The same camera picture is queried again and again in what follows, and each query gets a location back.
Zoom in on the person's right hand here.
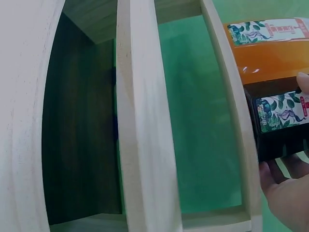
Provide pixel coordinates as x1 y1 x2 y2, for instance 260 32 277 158
259 72 309 206

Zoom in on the dark juice bottle leaf label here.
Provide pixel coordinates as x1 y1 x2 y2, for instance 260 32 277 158
243 82 309 164

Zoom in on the orange juice bottle leaf label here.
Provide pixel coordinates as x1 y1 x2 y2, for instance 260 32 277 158
221 19 309 86

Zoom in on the light wooden slotted rack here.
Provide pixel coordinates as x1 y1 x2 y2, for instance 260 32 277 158
0 0 264 232

